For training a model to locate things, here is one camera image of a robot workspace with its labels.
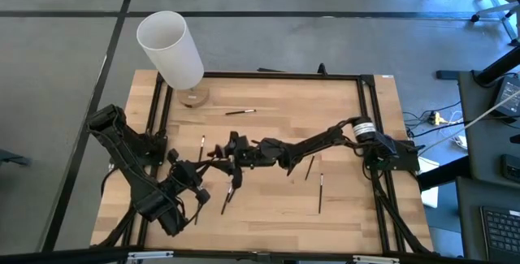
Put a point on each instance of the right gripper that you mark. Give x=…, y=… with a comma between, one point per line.
x=248, y=152

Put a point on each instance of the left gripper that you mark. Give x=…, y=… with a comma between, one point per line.
x=189, y=174

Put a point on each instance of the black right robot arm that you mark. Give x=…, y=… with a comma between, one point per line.
x=317, y=142

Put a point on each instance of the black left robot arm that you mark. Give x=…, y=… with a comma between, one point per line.
x=122, y=150

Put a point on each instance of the white lamp with wooden base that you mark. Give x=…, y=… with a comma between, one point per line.
x=170, y=53

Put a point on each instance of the black clamp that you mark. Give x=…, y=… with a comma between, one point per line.
x=321, y=70

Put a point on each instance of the black floor object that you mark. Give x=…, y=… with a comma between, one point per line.
x=12, y=157

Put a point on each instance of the white paper sheet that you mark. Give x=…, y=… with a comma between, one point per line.
x=430, y=198

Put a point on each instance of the yellow power plug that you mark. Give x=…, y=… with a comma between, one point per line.
x=436, y=118

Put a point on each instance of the black desk support bar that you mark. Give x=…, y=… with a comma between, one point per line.
x=499, y=67
x=443, y=172

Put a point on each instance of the white power adapter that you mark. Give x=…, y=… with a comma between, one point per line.
x=461, y=142

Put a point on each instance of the dark grey desk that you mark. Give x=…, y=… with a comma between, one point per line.
x=467, y=215
x=479, y=154

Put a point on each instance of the small black device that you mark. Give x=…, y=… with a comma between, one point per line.
x=511, y=168

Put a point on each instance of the black laptop keyboard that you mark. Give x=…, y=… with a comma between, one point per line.
x=501, y=231

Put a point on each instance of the grey office chair base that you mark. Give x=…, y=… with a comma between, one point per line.
x=503, y=8

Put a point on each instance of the black aluminium table frame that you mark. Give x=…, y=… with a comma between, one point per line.
x=284, y=76

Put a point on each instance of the silver bracket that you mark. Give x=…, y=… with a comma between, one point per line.
x=150, y=255
x=375, y=259

